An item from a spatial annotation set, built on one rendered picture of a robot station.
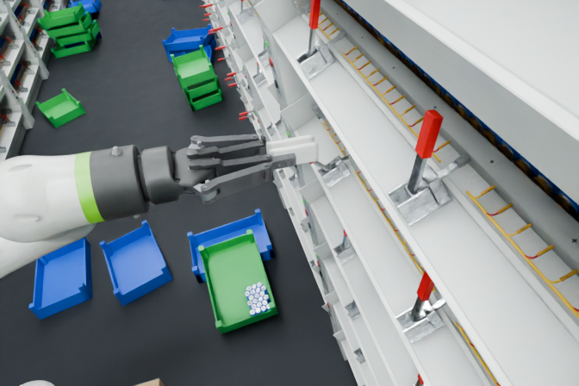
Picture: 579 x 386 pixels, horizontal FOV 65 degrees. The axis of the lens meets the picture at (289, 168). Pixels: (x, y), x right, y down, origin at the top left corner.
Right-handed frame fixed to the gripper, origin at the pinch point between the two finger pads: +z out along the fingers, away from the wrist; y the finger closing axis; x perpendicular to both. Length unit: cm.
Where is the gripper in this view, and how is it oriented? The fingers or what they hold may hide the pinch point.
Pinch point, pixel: (292, 151)
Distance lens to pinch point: 64.9
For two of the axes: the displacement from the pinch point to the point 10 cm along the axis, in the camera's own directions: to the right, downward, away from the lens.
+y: 2.7, 5.9, -7.6
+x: -0.2, -7.9, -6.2
